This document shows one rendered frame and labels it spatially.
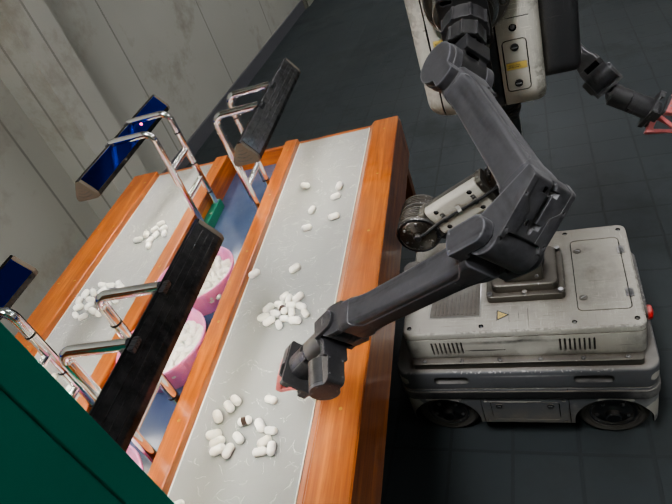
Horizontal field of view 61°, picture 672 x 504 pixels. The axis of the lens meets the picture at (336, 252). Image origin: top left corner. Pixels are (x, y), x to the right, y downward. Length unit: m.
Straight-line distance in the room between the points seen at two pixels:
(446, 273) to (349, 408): 0.53
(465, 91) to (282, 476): 0.81
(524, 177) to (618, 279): 1.10
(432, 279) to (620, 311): 0.96
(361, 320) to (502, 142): 0.36
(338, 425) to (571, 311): 0.79
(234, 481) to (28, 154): 2.65
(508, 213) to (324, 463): 0.67
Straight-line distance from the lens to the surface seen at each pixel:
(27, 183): 3.55
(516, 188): 0.73
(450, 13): 1.10
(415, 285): 0.84
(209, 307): 1.78
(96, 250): 2.30
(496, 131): 0.84
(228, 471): 1.31
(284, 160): 2.24
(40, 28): 3.53
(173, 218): 2.27
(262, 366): 1.45
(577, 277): 1.81
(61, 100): 3.47
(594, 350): 1.74
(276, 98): 1.91
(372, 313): 0.92
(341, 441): 1.20
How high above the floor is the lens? 1.72
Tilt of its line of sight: 36 degrees down
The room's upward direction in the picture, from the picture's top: 22 degrees counter-clockwise
